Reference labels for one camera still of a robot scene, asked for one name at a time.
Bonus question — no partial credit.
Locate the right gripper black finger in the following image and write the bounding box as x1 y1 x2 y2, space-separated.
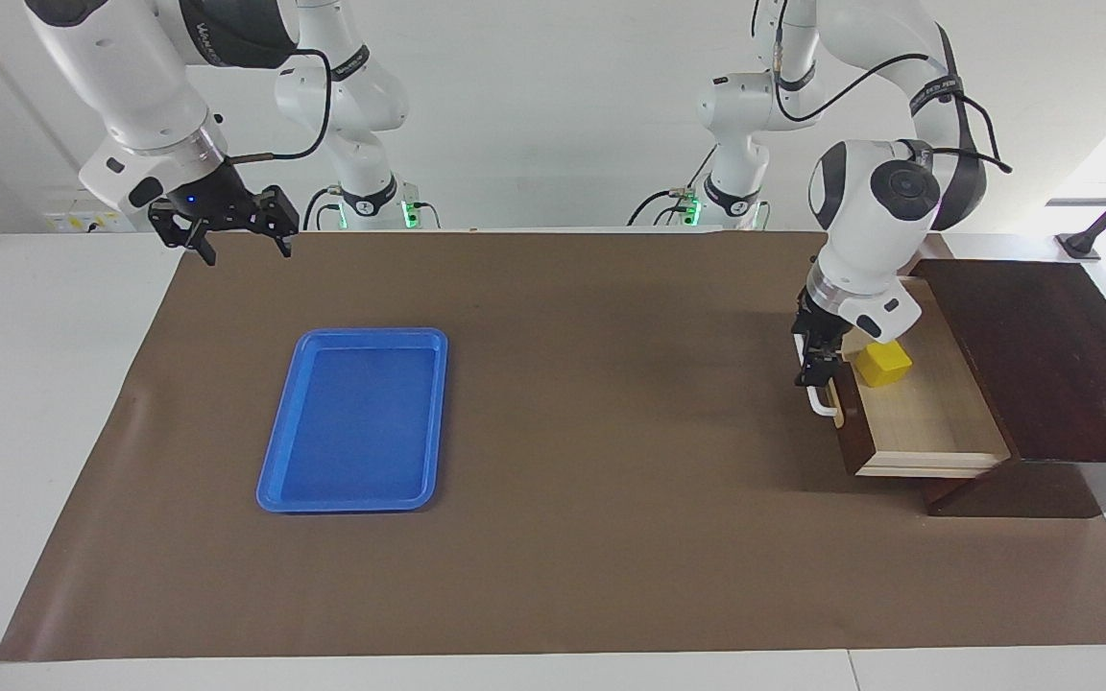
147 200 219 269
255 184 301 259

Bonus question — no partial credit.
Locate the yellow block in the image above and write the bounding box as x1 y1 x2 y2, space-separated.
854 343 914 390

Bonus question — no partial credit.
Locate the wooden drawer with white handle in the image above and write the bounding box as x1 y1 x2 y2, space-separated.
806 276 1013 480

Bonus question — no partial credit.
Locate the blue plastic tray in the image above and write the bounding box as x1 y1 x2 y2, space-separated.
255 327 449 514

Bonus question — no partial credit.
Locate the dark brown wooden cabinet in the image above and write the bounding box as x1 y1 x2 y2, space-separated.
908 257 1106 520

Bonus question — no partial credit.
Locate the brown table mat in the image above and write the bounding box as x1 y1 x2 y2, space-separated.
0 228 1106 663

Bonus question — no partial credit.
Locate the black base cable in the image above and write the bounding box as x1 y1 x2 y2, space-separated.
627 188 700 228
302 187 344 232

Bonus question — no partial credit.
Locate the white wall socket box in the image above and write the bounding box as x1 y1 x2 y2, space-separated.
42 186 156 235

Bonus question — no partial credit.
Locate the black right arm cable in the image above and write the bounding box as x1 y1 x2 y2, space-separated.
227 48 336 167

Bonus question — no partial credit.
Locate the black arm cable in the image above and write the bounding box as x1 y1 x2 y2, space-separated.
227 48 336 167
770 0 1014 176

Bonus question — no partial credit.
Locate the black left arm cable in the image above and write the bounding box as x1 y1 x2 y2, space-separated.
770 0 1014 176

